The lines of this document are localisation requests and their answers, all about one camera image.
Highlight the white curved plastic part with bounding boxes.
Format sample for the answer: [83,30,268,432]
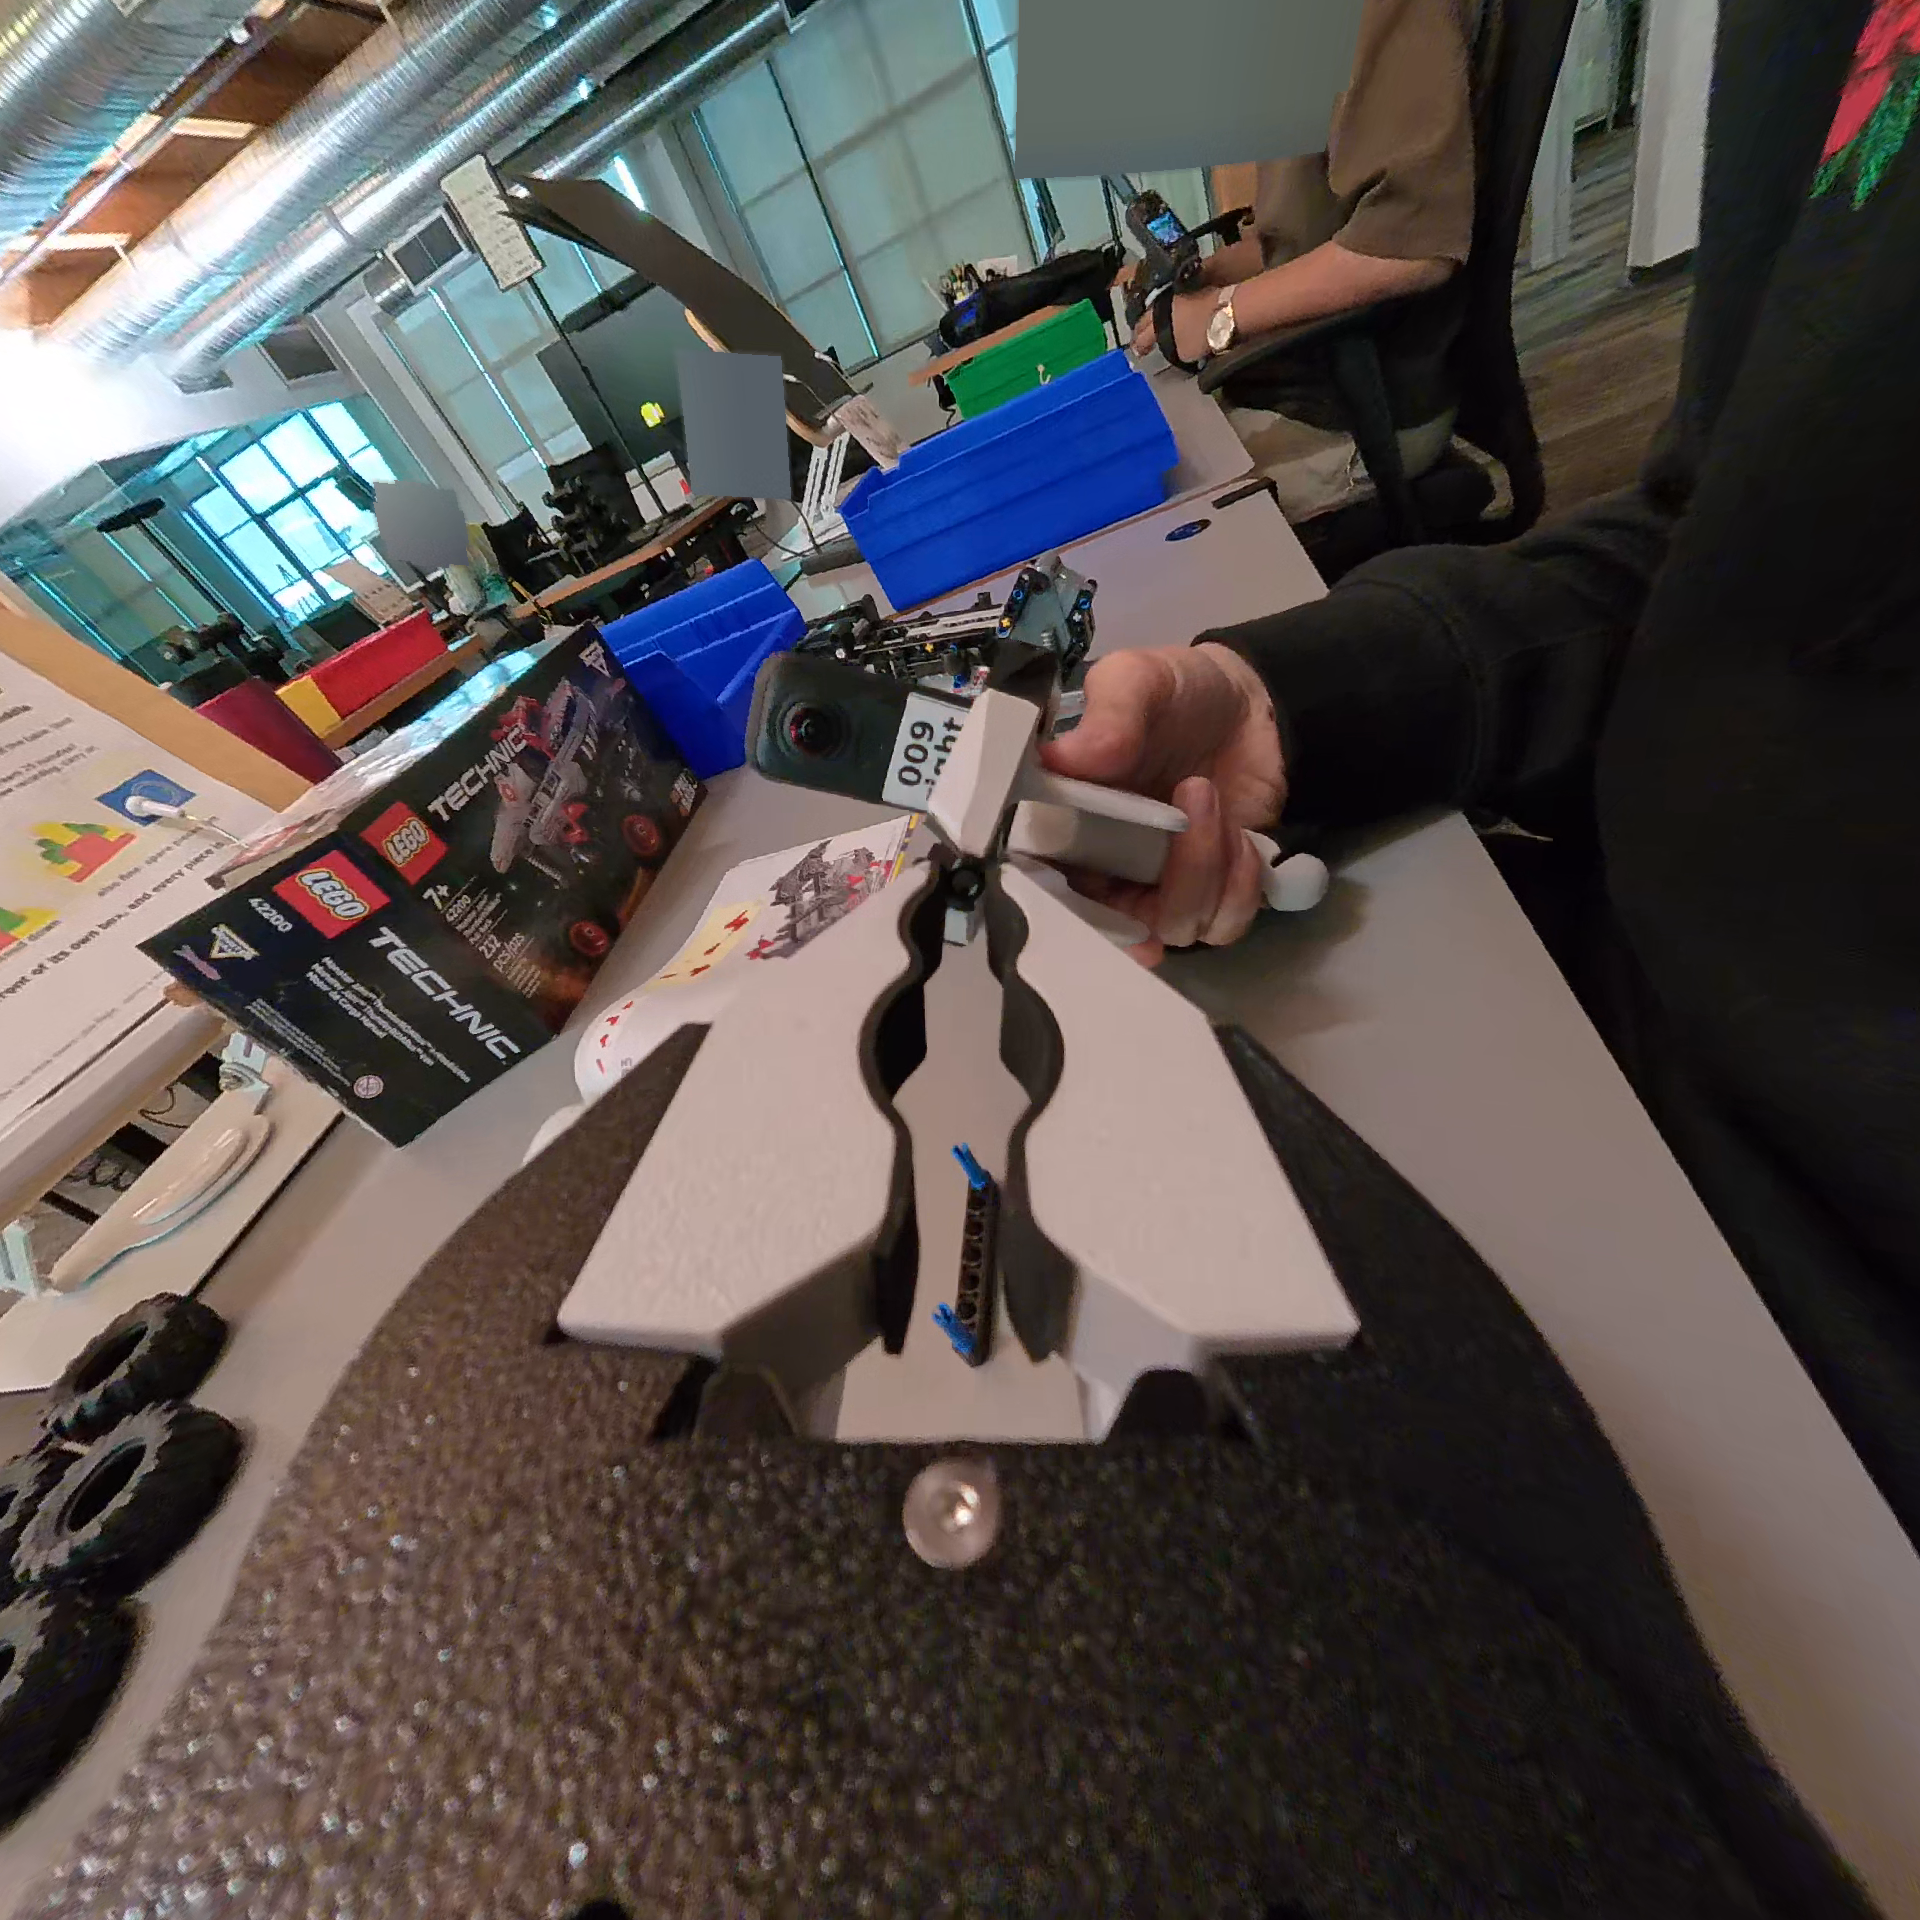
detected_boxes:
[46,1099,275,1296]

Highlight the person's black sweater torso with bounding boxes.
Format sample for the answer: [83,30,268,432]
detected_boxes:
[1591,0,1920,1920]

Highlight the white desk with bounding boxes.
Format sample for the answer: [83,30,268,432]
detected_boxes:
[0,479,1893,1920]

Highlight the green storage bin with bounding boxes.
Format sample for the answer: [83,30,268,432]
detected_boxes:
[942,296,1144,424]

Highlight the black toy beam blue pins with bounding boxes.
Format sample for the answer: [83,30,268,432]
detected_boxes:
[929,1140,1001,1369]

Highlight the white framed sign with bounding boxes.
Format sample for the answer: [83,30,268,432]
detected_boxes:
[438,151,544,289]

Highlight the seated person in background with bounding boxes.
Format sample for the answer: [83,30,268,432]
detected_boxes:
[1200,0,1550,549]

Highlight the illustrated instruction poster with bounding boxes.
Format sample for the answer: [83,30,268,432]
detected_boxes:
[0,645,248,1142]

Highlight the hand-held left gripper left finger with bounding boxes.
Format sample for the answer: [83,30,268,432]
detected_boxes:
[555,864,932,1359]

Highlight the toy building instruction booklet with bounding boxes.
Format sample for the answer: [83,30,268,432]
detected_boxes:
[573,815,920,1086]

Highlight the large blue storage bin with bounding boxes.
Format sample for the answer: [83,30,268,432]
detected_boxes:
[837,348,1180,608]

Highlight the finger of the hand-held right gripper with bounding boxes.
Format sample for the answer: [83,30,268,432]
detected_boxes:
[919,697,1047,872]

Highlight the silver ventilation duct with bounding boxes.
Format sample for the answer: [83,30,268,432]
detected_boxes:
[0,0,288,173]
[59,0,633,360]

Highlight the toy truck chassis model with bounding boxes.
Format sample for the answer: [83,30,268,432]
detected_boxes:
[791,550,1100,707]

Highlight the black rubber toy tire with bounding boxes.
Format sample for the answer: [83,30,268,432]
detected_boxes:
[11,1399,244,1604]
[41,1293,231,1440]
[0,1593,139,1819]

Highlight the person's right hand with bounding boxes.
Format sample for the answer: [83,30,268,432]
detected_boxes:
[1047,643,1291,964]

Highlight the black toy brick set box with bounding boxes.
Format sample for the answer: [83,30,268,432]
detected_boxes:
[136,627,711,1150]

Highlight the person's right forearm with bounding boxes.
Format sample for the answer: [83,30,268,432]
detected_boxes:
[1198,495,1728,872]

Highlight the black curved panel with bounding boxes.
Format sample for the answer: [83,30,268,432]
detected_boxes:
[508,172,860,408]

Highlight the small blue storage bin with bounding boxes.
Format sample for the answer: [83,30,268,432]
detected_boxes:
[597,559,806,779]

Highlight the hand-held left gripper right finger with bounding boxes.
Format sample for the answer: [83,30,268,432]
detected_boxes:
[993,864,1360,1438]

